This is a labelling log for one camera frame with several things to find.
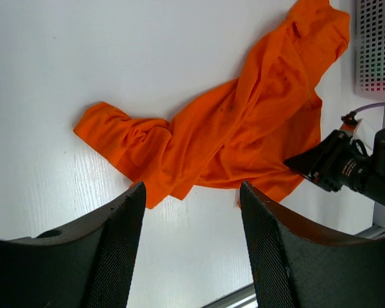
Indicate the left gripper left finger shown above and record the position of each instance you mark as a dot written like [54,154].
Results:
[88,262]

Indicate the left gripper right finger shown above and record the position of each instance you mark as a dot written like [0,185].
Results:
[297,262]

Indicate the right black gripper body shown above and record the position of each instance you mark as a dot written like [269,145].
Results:
[341,161]

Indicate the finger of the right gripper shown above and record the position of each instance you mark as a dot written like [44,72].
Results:
[313,162]

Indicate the orange t shirt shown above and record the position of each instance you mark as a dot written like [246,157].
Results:
[242,130]

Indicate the white plastic laundry basket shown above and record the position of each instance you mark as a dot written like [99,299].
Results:
[370,49]

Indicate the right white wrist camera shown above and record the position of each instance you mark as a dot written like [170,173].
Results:
[360,129]

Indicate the aluminium mounting rail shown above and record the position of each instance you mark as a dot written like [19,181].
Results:
[246,297]

